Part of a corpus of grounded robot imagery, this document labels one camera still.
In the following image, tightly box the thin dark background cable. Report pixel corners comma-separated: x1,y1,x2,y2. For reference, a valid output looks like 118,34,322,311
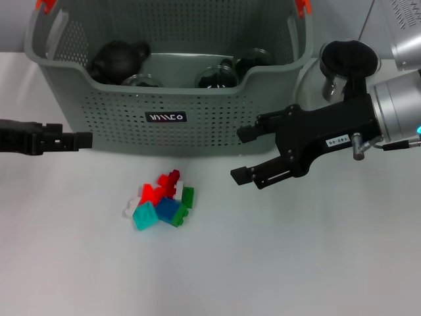
360,0,376,40

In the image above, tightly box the teal toy block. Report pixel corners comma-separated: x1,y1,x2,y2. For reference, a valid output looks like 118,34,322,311
132,201,159,232

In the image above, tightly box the black teapot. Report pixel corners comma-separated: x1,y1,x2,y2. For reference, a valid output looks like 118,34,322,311
89,39,151,84

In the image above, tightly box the grey perforated storage basket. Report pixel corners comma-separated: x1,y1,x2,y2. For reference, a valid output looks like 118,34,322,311
24,0,313,158

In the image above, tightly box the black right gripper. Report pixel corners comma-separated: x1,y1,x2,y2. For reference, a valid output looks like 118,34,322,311
230,93,382,190

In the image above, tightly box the green toy block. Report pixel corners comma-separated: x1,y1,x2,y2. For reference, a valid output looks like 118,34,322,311
180,186,195,209
170,205,190,228

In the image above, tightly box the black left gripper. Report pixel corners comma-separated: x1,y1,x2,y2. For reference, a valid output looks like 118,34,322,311
0,120,93,156

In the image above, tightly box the glass carafe with black lid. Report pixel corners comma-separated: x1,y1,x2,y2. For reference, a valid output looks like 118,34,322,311
295,38,382,106

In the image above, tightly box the blue toy block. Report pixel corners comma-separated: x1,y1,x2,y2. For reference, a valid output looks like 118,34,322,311
155,197,181,222

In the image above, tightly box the coral red toy block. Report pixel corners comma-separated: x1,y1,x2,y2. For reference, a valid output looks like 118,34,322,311
137,182,165,203

